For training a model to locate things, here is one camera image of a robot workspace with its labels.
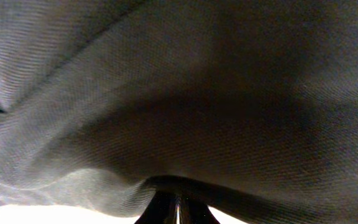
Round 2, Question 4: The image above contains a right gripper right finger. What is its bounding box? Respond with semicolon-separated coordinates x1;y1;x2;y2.
177;195;220;224

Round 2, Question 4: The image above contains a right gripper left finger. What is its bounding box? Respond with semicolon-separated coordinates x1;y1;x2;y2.
135;191;177;224

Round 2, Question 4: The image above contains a black polo shirt Sydrogen logo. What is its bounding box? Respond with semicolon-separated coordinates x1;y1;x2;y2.
0;0;358;223

